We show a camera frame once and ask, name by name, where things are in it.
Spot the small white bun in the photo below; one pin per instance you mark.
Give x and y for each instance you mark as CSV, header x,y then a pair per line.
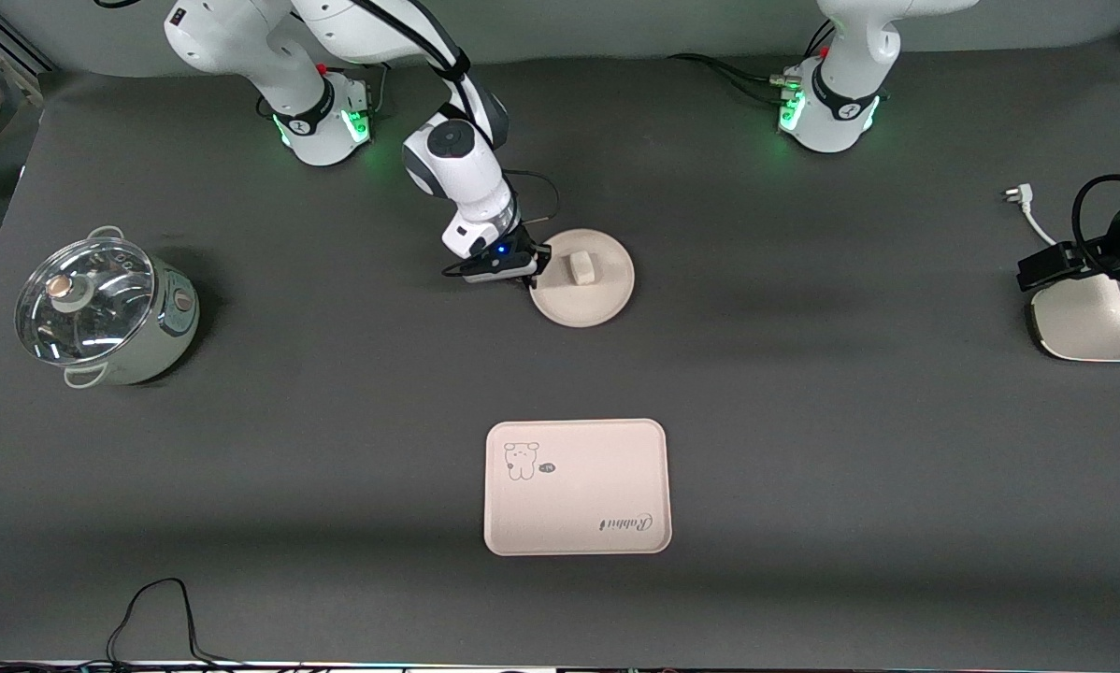
x,y
581,266

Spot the pale green electric cooking pot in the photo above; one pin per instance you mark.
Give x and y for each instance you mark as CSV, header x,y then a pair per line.
x,y
163,327

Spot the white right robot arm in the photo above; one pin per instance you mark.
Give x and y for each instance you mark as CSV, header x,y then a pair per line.
x,y
466,178

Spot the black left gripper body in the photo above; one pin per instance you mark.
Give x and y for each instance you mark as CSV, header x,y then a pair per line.
x,y
1110,250

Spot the aluminium frame rail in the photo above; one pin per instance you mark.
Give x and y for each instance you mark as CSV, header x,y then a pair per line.
x,y
8,42

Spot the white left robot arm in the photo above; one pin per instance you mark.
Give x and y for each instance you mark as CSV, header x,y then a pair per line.
x,y
836,107

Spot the glass pot lid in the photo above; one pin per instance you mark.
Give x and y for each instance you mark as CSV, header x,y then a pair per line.
x,y
93,318

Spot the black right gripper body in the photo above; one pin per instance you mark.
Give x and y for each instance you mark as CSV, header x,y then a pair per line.
x,y
524,245

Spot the round beige plate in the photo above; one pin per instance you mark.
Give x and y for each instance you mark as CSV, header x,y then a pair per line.
x,y
597,299

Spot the white toaster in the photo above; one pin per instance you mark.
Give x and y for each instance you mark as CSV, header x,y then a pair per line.
x,y
1084,322

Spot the beige rectangular tray with print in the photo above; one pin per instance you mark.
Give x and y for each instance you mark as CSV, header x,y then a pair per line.
x,y
576,495

